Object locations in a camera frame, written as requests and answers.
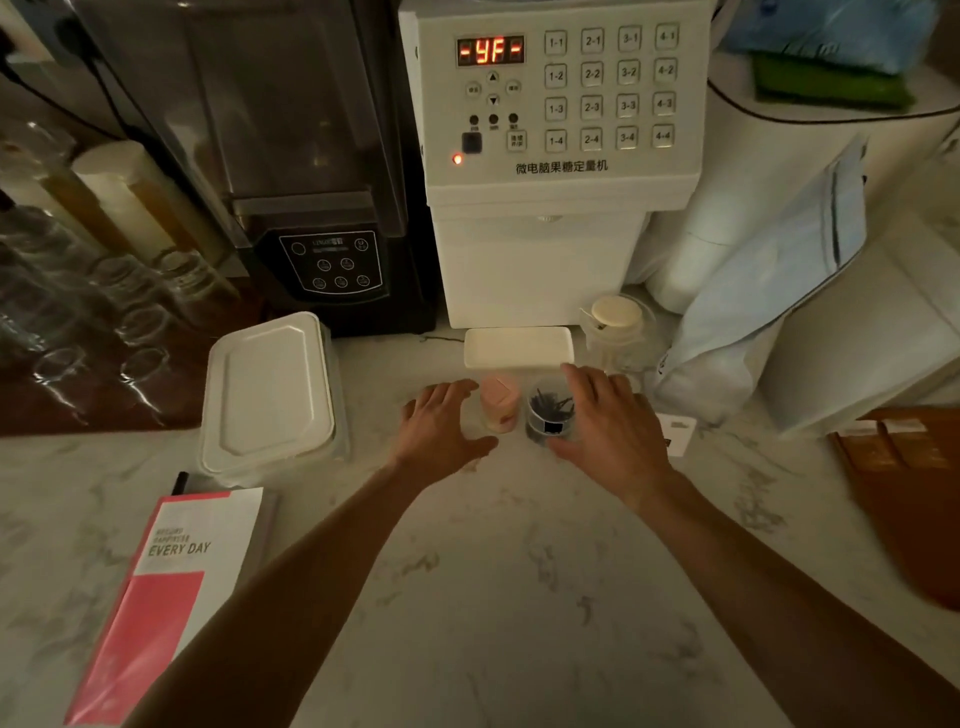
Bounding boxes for person's right hand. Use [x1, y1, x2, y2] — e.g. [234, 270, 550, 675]
[546, 363, 678, 508]

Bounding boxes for person's left hand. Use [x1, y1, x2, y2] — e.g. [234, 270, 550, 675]
[389, 378, 500, 489]

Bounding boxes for clear plastic cup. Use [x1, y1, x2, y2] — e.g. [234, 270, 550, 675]
[524, 377, 577, 445]

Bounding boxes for person's left forearm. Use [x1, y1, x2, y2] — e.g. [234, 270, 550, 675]
[123, 461, 451, 728]

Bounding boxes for person's right forearm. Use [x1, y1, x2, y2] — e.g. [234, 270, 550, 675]
[622, 468, 960, 728]

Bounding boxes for dark tea leaves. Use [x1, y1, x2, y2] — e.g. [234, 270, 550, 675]
[531, 388, 576, 423]

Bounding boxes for pink cup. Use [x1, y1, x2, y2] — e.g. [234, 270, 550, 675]
[478, 374, 522, 435]

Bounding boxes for clear jar with cream lid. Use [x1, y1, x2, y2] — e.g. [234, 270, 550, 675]
[579, 294, 660, 374]

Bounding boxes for small white card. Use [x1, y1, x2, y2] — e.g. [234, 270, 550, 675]
[655, 412, 699, 459]

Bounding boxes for white drip tray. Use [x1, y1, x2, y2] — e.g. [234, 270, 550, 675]
[462, 327, 576, 370]

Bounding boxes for white pouch bag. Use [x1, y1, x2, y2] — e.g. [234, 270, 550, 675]
[651, 137, 871, 430]

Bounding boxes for white lidded plastic container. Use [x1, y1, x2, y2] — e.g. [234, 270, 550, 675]
[198, 311, 350, 487]

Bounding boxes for white syrup dispenser machine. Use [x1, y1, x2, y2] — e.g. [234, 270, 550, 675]
[397, 0, 714, 330]

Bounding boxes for white round appliance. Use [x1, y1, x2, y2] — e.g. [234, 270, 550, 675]
[637, 48, 960, 316]

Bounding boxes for large white bag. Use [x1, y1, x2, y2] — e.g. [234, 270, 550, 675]
[756, 208, 960, 438]

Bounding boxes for black blender machine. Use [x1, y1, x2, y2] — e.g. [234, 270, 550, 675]
[71, 0, 440, 337]

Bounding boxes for pink and white booklet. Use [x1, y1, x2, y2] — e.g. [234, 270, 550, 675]
[63, 487, 280, 728]

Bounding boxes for green cloth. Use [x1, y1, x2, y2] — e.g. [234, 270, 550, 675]
[752, 52, 918, 111]

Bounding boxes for brown wooden tray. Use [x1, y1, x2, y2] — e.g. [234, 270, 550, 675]
[0, 296, 265, 438]

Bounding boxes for group of clear glasses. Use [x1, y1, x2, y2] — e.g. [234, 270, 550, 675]
[0, 116, 243, 421]

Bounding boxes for white paper cup stack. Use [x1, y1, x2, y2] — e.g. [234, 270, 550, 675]
[71, 138, 230, 264]

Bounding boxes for blue cloth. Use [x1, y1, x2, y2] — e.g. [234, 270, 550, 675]
[721, 0, 943, 75]

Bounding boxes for black power cable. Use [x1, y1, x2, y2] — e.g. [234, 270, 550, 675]
[0, 15, 155, 145]

